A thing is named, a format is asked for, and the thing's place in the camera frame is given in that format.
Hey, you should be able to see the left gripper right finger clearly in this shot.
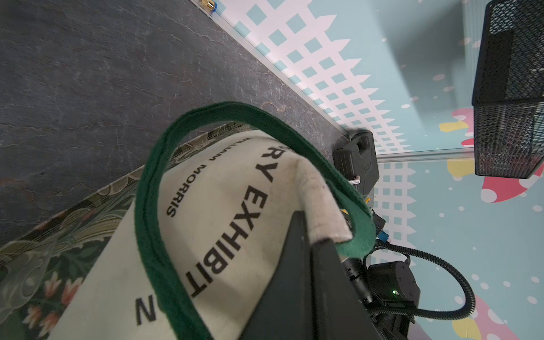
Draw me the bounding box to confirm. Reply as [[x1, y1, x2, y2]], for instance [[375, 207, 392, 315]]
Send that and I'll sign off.
[[310, 239, 381, 339]]

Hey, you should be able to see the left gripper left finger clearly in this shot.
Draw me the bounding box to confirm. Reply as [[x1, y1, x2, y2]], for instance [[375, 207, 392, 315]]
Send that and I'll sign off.
[[240, 211, 313, 339]]

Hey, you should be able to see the beige canvas tote bag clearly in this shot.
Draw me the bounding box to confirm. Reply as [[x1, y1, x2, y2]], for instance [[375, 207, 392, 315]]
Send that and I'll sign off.
[[1, 102, 376, 339]]

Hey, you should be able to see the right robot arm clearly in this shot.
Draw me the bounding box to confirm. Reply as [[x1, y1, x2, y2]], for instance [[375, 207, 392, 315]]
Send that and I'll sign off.
[[341, 212, 476, 339]]

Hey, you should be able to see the black plastic tool case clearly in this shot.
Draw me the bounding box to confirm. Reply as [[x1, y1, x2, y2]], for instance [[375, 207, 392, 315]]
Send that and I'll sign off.
[[332, 130, 380, 196]]

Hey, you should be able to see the black box in basket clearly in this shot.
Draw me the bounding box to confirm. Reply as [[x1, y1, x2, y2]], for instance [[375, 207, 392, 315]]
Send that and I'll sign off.
[[473, 31, 514, 106]]

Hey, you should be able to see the black wire mesh basket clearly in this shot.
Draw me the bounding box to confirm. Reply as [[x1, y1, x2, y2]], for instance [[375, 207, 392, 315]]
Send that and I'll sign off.
[[473, 0, 543, 179]]

